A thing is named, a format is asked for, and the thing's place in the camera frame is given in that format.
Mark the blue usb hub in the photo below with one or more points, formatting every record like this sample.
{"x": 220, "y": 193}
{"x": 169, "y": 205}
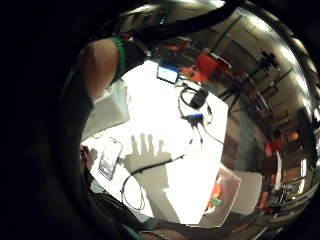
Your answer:
{"x": 194, "y": 117}

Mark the grey white box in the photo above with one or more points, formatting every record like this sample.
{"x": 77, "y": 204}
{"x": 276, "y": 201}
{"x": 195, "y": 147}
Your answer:
{"x": 108, "y": 108}

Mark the red chair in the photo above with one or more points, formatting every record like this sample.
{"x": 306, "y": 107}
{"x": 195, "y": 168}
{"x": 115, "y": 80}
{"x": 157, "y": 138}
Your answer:
{"x": 207, "y": 66}

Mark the black power adapter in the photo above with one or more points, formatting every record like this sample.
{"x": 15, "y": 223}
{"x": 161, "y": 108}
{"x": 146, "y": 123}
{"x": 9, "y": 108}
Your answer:
{"x": 199, "y": 97}

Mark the the person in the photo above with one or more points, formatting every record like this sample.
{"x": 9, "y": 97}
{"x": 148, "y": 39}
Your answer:
{"x": 70, "y": 173}

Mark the white smartphone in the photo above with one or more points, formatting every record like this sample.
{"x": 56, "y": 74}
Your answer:
{"x": 110, "y": 158}

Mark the tablet with lit screen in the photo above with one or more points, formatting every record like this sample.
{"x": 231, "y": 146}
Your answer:
{"x": 167, "y": 74}

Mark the black tripod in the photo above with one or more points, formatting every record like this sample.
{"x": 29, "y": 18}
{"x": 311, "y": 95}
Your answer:
{"x": 263, "y": 66}

